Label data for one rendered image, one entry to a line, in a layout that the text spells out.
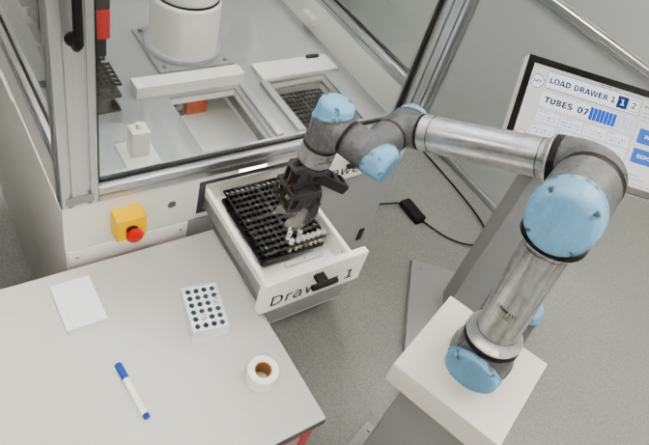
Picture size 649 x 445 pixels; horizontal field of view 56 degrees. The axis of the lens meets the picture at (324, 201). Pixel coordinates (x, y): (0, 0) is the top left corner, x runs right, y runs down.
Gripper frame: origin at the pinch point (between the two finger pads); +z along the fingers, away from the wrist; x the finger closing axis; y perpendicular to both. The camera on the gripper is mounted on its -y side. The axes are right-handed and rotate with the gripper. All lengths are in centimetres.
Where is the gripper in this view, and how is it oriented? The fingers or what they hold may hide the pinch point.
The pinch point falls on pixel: (295, 223)
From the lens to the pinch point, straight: 142.2
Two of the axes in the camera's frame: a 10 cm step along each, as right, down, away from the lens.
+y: -8.0, 1.6, -5.7
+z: -3.2, 7.0, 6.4
